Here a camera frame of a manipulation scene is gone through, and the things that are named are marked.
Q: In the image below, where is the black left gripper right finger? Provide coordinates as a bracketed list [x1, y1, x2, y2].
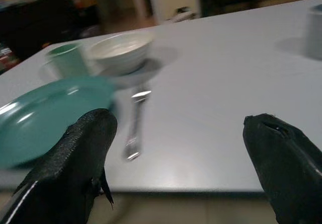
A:
[243, 113, 322, 224]

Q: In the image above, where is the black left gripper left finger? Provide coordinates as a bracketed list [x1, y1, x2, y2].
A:
[0, 108, 118, 224]

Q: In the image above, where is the teal plate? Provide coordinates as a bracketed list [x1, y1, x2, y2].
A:
[0, 77, 117, 170]

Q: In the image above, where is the silver fork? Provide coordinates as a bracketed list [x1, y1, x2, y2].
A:
[122, 88, 152, 161]

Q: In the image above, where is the light green cup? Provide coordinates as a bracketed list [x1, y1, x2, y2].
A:
[45, 43, 89, 81]

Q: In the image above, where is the grey saucer plate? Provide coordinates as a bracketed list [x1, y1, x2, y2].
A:
[99, 57, 164, 87]

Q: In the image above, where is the white ribbed bowl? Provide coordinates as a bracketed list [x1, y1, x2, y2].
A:
[88, 31, 154, 76]

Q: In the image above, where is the grey blue mug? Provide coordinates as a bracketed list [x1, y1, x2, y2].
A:
[304, 4, 322, 60]

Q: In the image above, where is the black sofa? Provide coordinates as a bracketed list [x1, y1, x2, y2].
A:
[0, 0, 100, 61]

